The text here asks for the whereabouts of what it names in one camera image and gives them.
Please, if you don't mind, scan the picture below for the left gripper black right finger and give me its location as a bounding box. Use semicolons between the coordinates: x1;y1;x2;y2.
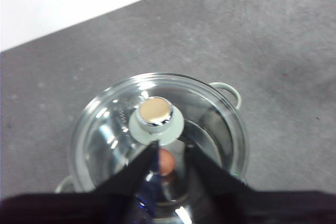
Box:
186;145;253;197

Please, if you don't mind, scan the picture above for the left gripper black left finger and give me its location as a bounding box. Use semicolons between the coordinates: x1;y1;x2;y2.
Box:
89;141;160;196

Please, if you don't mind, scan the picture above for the glass lid with green knob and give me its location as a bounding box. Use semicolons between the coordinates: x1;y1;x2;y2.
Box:
68;72;249;224

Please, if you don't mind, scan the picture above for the pale green electric pot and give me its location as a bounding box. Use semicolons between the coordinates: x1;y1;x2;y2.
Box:
54;73;250;224

